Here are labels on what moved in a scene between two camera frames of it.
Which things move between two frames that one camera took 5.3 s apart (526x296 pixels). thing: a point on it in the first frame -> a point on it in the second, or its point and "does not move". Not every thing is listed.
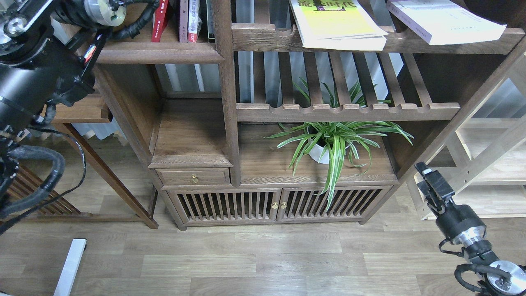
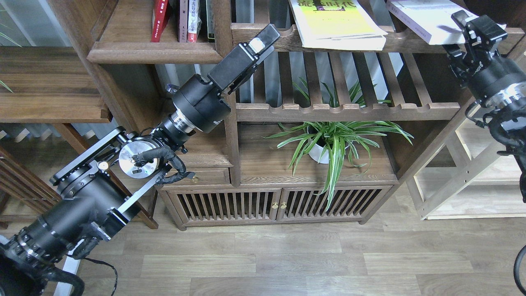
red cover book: [161, 18] does not move
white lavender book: [444, 21] does not move
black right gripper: [460, 223] -> [477, 61]
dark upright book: [210, 4] does not move
